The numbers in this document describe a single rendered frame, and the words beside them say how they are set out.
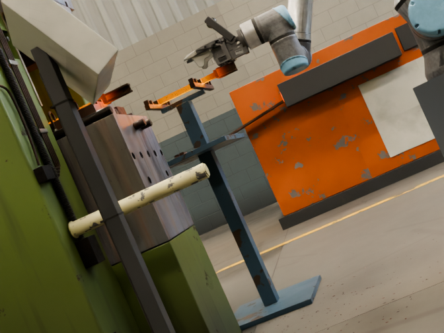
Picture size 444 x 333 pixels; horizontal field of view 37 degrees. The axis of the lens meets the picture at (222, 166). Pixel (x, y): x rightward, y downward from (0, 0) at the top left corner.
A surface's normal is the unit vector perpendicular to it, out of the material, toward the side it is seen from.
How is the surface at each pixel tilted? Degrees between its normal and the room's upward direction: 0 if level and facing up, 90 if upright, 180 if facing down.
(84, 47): 90
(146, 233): 90
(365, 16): 90
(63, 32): 90
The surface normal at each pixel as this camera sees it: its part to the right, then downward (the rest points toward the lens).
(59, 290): -0.18, 0.05
